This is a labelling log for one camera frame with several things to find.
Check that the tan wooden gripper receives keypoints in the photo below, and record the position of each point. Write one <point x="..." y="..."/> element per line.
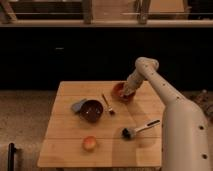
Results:
<point x="126" y="95"/>

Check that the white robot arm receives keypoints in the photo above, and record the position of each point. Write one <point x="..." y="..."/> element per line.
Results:
<point x="184" y="133"/>

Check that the orange clay bowl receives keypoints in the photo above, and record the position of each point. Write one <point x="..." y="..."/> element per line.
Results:
<point x="116" y="93"/>

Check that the small wooden spoon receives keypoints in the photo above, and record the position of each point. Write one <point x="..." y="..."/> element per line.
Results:
<point x="110" y="109"/>

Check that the dark brown bowl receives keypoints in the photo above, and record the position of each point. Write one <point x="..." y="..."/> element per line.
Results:
<point x="91" y="111"/>

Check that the black and white brush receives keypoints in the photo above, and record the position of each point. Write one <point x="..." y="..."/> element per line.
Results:
<point x="130" y="133"/>

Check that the wooden folding table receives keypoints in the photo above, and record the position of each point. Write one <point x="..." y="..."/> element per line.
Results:
<point x="62" y="145"/>

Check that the blue-grey cloth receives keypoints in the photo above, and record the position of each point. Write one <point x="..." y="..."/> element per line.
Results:
<point x="76" y="107"/>

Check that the small orange cup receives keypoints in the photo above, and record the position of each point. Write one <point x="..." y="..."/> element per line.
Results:
<point x="89" y="143"/>

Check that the black chair post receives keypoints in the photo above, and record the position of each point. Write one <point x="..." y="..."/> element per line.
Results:
<point x="11" y="153"/>

